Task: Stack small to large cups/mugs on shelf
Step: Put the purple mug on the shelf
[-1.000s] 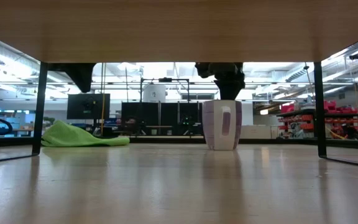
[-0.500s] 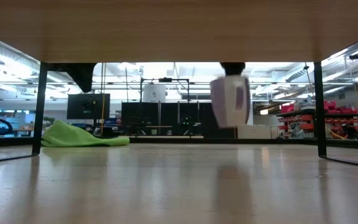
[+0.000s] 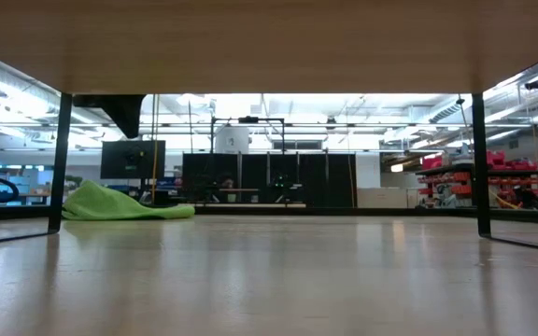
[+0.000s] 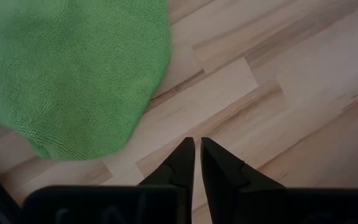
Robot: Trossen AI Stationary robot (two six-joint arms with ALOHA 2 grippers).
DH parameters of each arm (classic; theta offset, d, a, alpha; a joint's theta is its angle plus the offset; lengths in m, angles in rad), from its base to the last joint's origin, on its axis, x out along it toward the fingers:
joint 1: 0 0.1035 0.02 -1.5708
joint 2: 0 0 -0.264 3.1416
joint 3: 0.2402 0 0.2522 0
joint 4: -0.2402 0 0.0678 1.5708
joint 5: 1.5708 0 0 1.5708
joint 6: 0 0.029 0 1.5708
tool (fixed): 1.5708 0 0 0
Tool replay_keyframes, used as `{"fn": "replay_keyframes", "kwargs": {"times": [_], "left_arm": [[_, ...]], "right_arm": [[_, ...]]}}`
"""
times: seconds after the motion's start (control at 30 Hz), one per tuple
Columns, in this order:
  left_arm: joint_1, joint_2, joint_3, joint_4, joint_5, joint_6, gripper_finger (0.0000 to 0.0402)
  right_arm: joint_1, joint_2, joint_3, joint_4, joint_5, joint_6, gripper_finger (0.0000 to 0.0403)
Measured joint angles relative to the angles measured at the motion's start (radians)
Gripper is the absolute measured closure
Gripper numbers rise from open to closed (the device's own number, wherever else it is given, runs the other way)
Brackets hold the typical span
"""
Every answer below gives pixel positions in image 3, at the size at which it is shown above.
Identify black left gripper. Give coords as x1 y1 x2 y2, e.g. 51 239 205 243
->
72 94 147 140

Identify black metal shelf leg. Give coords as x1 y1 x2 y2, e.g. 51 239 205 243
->
0 92 75 247
471 92 538 256

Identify light wooden shelf board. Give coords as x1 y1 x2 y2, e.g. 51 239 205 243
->
0 0 538 96

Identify black computer monitor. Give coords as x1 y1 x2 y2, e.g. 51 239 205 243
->
100 140 166 180

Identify green microfibre cloth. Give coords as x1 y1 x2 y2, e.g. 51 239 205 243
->
61 179 196 221

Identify white cylindrical tank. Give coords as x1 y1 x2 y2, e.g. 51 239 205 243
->
214 125 250 155

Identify background robot workbench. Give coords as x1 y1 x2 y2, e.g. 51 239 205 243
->
192 173 308 209

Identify black metal stand legs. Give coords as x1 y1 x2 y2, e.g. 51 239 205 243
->
0 204 538 226

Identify beige low cabinet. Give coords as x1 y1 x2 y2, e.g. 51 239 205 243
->
356 153 420 209

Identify rack with red bins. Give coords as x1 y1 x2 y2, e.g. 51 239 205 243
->
416 148 538 209

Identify black overhead metal frame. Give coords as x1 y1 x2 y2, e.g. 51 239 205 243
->
210 116 286 155

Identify black partition wall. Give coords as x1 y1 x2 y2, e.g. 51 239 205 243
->
182 152 358 209

